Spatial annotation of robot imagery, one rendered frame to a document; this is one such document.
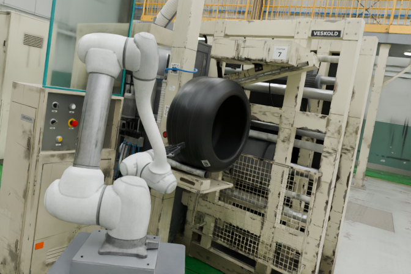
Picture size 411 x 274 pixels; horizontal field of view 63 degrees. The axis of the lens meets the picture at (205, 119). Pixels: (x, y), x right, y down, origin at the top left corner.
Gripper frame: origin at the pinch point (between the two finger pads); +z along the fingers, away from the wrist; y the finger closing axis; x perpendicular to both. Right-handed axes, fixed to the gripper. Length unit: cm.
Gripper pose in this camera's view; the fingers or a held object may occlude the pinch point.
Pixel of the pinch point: (180, 146)
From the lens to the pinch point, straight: 192.8
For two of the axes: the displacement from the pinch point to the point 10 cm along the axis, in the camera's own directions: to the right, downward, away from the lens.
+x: 0.0, 9.6, 2.7
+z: 6.0, -2.1, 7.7
